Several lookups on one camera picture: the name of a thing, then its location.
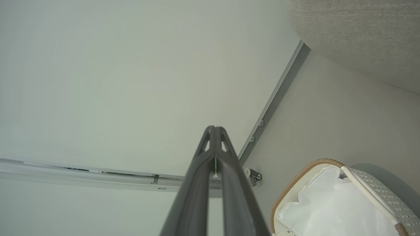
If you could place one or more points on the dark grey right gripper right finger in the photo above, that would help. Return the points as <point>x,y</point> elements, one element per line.
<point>238,203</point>

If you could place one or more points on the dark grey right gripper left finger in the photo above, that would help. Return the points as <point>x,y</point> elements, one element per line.
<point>193,196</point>

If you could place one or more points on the white fabric basket liner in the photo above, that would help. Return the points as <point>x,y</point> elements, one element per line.
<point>328,206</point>

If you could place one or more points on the white basket with wicker rim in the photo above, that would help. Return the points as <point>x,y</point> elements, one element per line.
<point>384,190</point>

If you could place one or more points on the grey fabric sofa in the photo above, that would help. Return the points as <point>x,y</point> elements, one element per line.
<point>361,32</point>

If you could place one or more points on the small metal caster bracket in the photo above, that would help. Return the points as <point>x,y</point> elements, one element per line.
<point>253,176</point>

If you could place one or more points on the grey wall rail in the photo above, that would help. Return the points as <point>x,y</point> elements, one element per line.
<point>98,178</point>

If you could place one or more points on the metal frame rail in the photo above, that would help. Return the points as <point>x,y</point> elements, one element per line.
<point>279,95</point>

